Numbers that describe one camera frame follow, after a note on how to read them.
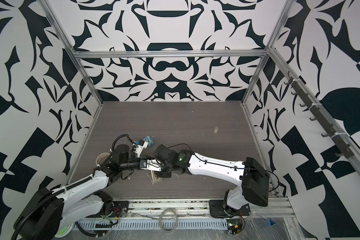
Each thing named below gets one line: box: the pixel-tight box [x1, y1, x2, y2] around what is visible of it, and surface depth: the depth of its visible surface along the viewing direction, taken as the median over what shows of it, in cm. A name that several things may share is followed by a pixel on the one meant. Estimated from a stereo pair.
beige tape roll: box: [95, 152, 111, 165], surface depth 91 cm
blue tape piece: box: [265, 219, 277, 227], surface depth 70 cm
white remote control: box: [149, 170, 163, 183], surface depth 76 cm
